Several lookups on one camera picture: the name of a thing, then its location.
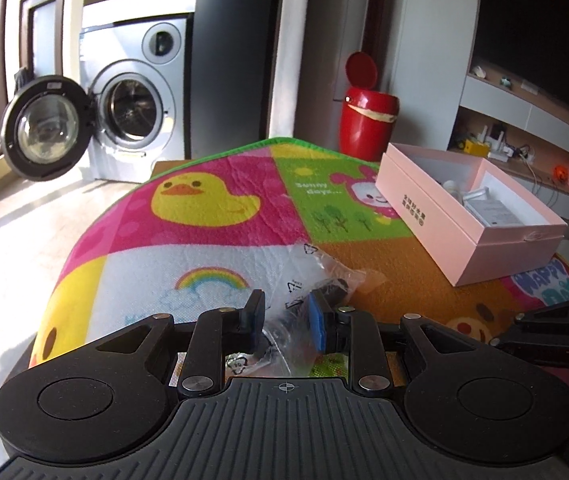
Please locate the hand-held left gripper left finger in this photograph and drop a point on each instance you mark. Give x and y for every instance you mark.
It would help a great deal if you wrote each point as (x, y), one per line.
(253, 322)

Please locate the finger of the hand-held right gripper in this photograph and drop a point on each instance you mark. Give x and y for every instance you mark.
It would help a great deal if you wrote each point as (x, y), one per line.
(539, 345)
(564, 312)

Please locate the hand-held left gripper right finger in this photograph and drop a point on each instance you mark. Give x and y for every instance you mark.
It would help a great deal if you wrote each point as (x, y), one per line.
(318, 322)

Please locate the clear plastic bag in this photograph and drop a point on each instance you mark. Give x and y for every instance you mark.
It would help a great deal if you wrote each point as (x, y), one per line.
(332, 287)

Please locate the pink cardboard box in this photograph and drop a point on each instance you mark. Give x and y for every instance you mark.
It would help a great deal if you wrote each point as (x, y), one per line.
(489, 255)

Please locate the colourful cartoon play mat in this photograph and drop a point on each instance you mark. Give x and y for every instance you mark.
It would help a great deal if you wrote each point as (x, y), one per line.
(189, 240)

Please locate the white flat packet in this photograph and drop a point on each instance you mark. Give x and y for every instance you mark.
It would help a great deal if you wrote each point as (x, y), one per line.
(497, 212)

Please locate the orange round toy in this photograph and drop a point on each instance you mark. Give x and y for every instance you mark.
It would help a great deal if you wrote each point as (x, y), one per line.
(560, 173)

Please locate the white round item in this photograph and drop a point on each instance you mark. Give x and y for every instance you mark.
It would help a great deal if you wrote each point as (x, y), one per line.
(453, 189)

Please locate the white router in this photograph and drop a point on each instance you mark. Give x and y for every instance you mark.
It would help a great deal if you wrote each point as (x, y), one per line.
(495, 142)

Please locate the yellow toy box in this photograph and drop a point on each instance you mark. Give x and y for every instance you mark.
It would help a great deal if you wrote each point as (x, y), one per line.
(477, 148)

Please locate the toy truck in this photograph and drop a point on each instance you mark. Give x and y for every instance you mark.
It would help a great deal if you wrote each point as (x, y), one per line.
(461, 143)

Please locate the white shelf cabinet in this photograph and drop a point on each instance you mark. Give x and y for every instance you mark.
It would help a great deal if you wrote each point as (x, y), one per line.
(524, 110)

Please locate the red trash can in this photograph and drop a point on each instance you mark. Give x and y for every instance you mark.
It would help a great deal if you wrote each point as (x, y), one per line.
(364, 120)

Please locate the small white box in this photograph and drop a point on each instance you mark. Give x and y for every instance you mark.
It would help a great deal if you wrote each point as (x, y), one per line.
(529, 87)

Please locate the small toy figure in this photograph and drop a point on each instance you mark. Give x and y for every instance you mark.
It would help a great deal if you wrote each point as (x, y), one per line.
(505, 81)

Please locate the white washing machine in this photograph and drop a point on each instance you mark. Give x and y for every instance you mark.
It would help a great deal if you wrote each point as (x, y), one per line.
(139, 95)

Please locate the white crumpled tissue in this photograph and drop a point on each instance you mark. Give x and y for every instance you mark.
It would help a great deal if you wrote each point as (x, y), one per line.
(478, 71)

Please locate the round washing machine door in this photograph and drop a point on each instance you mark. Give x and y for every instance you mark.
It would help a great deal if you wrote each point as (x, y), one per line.
(42, 130)

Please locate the black television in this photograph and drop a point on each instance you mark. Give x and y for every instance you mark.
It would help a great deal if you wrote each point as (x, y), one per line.
(544, 25)

